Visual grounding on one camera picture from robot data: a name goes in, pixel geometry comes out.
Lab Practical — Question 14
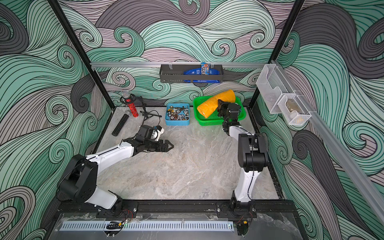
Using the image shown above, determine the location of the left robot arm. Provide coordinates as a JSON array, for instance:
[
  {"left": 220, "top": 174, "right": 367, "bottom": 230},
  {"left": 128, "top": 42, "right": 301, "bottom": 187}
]
[{"left": 58, "top": 125, "right": 174, "bottom": 210}]

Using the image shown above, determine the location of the black mini tripod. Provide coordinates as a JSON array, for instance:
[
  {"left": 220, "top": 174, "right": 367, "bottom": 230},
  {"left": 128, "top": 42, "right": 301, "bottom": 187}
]
[{"left": 137, "top": 96, "right": 162, "bottom": 130}]

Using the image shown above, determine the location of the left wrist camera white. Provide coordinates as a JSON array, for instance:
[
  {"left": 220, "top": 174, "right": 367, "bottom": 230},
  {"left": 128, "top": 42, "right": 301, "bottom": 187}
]
[{"left": 151, "top": 126, "right": 165, "bottom": 142}]

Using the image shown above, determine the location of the aluminium rail back wall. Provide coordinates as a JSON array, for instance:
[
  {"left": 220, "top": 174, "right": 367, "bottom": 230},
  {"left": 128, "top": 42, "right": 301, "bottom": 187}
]
[{"left": 90, "top": 61, "right": 267, "bottom": 69}]

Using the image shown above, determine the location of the aluminium rail right wall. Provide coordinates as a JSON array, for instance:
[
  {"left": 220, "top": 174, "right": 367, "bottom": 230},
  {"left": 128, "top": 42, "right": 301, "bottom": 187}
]
[{"left": 271, "top": 60, "right": 384, "bottom": 224}]

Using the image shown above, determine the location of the white perforated cable duct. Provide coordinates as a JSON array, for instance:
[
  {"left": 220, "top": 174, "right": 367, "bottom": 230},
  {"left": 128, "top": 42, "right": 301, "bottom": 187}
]
[{"left": 59, "top": 221, "right": 235, "bottom": 232}]

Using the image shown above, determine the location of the blue package on shelf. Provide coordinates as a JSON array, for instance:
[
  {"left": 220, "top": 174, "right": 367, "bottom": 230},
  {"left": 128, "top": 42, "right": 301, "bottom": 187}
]
[{"left": 184, "top": 63, "right": 220, "bottom": 83}]

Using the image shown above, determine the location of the clear plastic wall bin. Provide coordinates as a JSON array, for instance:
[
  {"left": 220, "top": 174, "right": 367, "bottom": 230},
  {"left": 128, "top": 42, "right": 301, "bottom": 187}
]
[{"left": 256, "top": 64, "right": 294, "bottom": 114}]

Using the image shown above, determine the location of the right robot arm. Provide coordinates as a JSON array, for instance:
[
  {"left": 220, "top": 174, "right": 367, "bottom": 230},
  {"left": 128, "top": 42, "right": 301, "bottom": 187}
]
[{"left": 217, "top": 100, "right": 268, "bottom": 218}]

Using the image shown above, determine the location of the black wall shelf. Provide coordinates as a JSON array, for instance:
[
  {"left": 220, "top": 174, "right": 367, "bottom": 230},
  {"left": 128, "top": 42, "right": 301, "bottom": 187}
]
[{"left": 160, "top": 65, "right": 224, "bottom": 83}]

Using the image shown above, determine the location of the yellow pillowcase with print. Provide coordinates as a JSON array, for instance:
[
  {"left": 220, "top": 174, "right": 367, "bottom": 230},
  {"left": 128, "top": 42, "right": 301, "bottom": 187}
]
[{"left": 197, "top": 90, "right": 236, "bottom": 118}]

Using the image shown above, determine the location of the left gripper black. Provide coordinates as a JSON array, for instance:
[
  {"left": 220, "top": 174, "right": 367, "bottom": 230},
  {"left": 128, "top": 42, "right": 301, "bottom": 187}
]
[{"left": 143, "top": 140, "right": 174, "bottom": 153}]

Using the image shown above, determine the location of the black base frame rail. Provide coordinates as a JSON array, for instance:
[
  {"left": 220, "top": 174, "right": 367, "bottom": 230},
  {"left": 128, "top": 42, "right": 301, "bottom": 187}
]
[{"left": 58, "top": 199, "right": 299, "bottom": 220}]

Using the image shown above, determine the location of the blue tray of small parts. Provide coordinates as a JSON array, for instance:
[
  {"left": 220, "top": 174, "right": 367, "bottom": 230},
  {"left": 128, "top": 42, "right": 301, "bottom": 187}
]
[{"left": 165, "top": 103, "right": 190, "bottom": 126}]

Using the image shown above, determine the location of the black remote control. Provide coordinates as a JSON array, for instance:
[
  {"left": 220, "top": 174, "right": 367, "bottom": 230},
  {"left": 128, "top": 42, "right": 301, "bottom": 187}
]
[{"left": 112, "top": 114, "right": 129, "bottom": 137}]

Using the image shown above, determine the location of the aluminium rail wall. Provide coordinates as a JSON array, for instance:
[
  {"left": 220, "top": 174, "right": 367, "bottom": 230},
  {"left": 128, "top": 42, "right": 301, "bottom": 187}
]
[
  {"left": 271, "top": 60, "right": 384, "bottom": 224},
  {"left": 90, "top": 61, "right": 267, "bottom": 69}
]

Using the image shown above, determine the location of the green plastic basket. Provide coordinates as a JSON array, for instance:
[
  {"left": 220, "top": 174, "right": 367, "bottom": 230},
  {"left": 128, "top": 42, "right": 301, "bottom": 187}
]
[{"left": 192, "top": 94, "right": 247, "bottom": 127}]

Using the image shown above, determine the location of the small clear wall bin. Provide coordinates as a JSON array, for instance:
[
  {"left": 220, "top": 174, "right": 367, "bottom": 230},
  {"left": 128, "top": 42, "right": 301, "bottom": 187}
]
[{"left": 278, "top": 94, "right": 311, "bottom": 127}]

